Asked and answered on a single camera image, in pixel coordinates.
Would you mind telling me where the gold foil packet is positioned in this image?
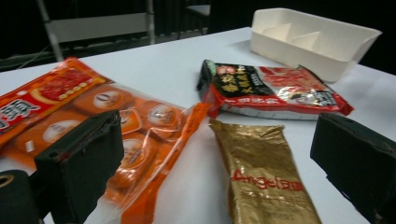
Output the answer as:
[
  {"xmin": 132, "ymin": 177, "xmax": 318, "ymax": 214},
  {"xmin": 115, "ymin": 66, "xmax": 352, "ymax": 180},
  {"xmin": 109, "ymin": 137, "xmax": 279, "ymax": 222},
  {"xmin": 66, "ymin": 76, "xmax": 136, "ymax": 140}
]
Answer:
[{"xmin": 208, "ymin": 119, "xmax": 323, "ymax": 224}]

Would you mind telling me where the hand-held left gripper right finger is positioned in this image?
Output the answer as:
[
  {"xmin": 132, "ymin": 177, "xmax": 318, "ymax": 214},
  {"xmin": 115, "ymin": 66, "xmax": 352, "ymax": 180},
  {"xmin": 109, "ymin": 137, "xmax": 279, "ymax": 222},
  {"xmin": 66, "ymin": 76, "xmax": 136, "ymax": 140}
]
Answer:
[{"xmin": 310, "ymin": 113, "xmax": 396, "ymax": 224}]

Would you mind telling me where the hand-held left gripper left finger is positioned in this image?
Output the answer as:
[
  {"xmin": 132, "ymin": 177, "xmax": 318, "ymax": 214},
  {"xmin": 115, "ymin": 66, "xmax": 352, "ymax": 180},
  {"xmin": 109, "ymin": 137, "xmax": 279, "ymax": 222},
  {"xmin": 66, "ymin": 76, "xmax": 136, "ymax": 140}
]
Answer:
[{"xmin": 34, "ymin": 110, "xmax": 125, "ymax": 224}]

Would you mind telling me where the red and black food packet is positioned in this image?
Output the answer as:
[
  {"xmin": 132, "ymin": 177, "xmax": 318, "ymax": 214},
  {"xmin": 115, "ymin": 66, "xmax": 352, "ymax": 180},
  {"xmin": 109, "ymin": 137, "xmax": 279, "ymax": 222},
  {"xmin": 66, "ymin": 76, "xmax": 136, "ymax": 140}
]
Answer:
[{"xmin": 196, "ymin": 59, "xmax": 355, "ymax": 121}]

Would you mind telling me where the white divided storage box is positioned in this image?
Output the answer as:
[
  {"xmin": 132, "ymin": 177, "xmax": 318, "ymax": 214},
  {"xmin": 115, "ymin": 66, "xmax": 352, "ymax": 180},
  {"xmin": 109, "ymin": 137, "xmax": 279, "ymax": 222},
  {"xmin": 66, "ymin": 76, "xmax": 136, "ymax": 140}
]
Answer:
[{"xmin": 249, "ymin": 7, "xmax": 383, "ymax": 84}]

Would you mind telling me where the white table mat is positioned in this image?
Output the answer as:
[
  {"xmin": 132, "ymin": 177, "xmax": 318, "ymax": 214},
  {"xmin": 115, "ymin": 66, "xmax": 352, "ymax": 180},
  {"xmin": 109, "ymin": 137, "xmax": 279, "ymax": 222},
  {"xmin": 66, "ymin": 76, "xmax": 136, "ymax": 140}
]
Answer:
[{"xmin": 0, "ymin": 26, "xmax": 396, "ymax": 224}]

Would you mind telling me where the orange snack packet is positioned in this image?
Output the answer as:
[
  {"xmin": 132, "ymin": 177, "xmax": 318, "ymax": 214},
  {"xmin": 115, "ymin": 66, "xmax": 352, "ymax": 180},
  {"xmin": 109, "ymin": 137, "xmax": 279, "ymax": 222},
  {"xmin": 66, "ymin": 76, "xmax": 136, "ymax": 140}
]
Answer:
[{"xmin": 0, "ymin": 57, "xmax": 213, "ymax": 224}]

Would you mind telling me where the white metal table frame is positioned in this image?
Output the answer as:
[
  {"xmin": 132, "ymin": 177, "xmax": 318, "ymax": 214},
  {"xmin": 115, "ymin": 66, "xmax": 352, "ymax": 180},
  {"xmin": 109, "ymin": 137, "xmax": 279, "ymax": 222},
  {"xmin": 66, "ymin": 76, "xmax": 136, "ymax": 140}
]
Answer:
[{"xmin": 36, "ymin": 0, "xmax": 157, "ymax": 62}]

